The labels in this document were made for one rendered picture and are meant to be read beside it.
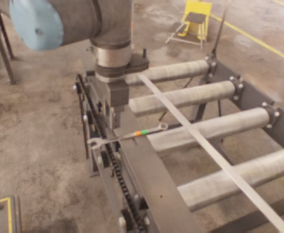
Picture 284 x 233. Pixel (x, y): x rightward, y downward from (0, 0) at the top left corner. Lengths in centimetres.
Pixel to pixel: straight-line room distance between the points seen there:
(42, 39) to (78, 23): 6
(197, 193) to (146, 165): 35
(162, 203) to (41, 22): 47
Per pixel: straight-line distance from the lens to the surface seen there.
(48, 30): 41
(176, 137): 114
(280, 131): 156
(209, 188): 100
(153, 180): 65
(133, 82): 155
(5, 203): 172
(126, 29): 50
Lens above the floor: 170
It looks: 41 degrees down
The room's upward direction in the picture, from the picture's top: 5 degrees clockwise
